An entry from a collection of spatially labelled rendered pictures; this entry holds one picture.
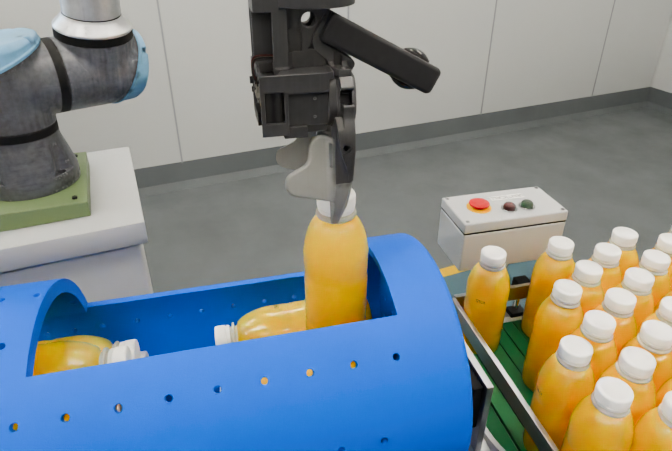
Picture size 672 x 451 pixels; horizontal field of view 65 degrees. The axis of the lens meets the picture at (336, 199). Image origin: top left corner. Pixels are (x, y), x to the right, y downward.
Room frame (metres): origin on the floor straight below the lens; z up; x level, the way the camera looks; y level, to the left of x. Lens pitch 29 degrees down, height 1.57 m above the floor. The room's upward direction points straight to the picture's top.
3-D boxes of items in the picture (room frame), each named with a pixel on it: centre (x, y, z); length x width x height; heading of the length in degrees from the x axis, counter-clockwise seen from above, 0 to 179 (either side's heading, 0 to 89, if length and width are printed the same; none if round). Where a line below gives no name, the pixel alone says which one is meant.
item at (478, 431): (0.51, -0.17, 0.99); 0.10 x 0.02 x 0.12; 14
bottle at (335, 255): (0.46, 0.00, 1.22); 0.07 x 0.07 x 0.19
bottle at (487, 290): (0.70, -0.25, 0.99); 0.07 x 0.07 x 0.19
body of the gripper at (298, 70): (0.46, 0.03, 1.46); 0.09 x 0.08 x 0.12; 104
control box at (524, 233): (0.84, -0.31, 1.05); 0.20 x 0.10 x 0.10; 104
